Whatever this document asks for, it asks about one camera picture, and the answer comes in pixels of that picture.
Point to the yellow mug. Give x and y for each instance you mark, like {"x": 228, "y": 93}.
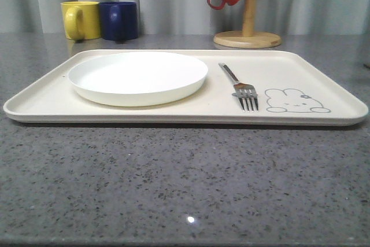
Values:
{"x": 81, "y": 20}

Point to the white round plate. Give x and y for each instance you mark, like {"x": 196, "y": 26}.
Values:
{"x": 138, "y": 78}

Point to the wooden mug tree stand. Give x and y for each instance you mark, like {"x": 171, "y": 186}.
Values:
{"x": 248, "y": 38}

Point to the silver fork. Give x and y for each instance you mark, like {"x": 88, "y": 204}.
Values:
{"x": 245, "y": 93}

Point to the cream rabbit serving tray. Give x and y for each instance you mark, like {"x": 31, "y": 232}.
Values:
{"x": 290, "y": 92}

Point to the dark blue mug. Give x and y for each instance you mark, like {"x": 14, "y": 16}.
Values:
{"x": 118, "y": 20}

